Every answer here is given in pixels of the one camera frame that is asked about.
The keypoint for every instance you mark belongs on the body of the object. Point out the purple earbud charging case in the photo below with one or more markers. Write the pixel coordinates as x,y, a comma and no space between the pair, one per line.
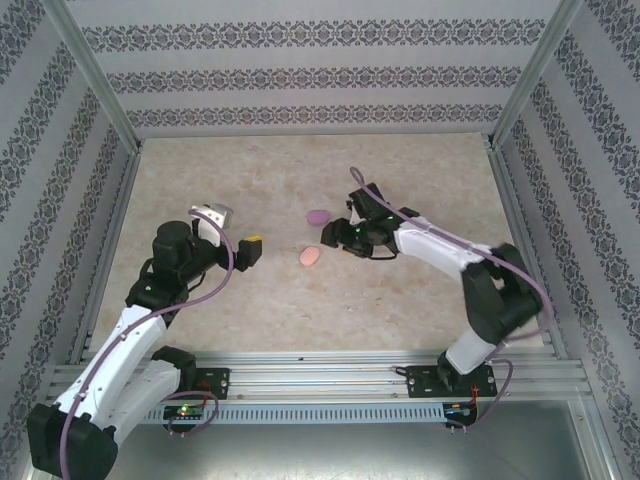
318,217

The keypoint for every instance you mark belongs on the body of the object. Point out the pink earbud charging case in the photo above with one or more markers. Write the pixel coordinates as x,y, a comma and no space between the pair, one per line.
309,256

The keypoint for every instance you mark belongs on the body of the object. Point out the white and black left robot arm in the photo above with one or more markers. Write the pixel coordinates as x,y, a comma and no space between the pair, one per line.
130,345

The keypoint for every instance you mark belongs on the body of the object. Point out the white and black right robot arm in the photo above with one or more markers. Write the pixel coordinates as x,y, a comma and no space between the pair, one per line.
435,245

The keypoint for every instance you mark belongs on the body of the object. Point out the left circuit board green light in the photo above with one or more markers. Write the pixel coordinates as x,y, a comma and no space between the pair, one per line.
185,412

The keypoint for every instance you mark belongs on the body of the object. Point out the right circuit board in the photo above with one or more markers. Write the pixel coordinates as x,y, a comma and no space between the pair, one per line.
460,410

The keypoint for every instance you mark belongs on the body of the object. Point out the grey metal sheet tray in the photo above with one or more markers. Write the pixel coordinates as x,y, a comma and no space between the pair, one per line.
320,450

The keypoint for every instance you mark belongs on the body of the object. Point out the aluminium side rail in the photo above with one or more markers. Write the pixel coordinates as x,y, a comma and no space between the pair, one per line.
506,200
112,235

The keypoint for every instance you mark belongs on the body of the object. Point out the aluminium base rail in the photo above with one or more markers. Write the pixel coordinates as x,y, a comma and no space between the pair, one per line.
320,380

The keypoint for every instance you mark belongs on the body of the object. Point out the aluminium frame post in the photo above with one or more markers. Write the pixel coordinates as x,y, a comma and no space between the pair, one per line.
537,75
95,80

